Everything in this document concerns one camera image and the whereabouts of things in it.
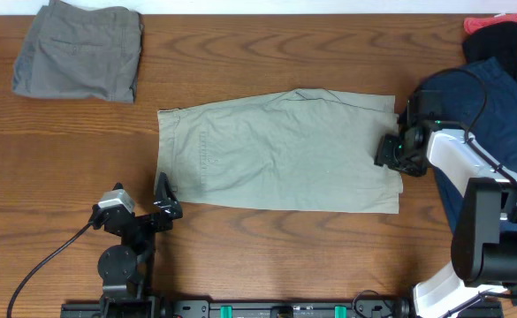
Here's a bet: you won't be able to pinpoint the beige khaki shorts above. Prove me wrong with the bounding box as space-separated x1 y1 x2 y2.
157 89 403 214

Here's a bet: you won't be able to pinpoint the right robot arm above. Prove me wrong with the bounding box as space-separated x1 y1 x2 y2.
374 89 517 317

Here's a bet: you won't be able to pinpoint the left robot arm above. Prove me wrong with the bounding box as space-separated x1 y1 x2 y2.
90 172 183 301

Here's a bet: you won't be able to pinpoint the navy blue shorts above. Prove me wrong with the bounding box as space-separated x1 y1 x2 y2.
397 57 517 308

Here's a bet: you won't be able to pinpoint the folded grey shorts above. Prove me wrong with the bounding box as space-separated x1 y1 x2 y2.
11 1 143 103

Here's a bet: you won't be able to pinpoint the black garment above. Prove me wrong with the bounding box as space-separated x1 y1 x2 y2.
462 22 517 83

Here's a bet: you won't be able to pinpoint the black right camera cable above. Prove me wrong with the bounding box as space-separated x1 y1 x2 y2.
410 66 517 301

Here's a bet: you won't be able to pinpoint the black camera cable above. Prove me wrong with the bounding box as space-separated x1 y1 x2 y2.
6 220 95 318
410 66 517 301

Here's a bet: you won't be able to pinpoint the black left camera cable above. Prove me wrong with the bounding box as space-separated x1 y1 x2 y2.
6 220 95 318

